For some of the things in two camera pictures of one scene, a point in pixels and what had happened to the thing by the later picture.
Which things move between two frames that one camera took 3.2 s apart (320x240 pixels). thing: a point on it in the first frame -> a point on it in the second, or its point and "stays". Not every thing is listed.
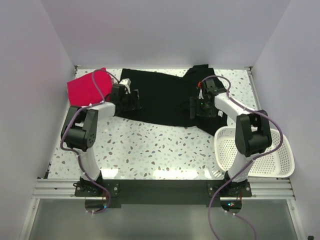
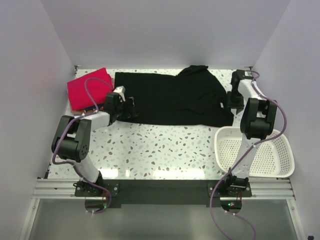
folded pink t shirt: [93, 88] stays
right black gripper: [211, 113] -> [239, 106]
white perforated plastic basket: [278, 163] stays
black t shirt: [166, 99] stays
